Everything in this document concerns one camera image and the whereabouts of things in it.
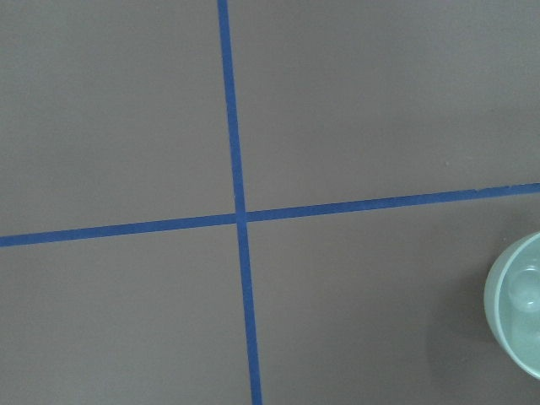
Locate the green bowl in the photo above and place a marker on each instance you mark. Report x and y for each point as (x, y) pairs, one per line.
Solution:
(511, 302)

